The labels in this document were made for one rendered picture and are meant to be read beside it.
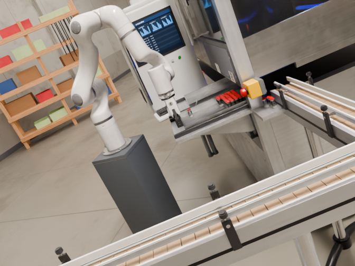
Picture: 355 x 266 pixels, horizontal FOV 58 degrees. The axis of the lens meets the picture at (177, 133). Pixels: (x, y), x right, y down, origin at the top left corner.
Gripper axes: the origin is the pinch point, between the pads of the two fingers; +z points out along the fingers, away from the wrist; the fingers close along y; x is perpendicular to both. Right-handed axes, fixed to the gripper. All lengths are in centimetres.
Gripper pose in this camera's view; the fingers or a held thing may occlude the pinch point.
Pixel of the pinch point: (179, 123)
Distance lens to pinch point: 165.8
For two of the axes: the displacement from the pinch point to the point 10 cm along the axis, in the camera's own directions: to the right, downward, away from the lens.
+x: -9.2, 3.9, 0.4
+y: -1.0, -3.3, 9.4
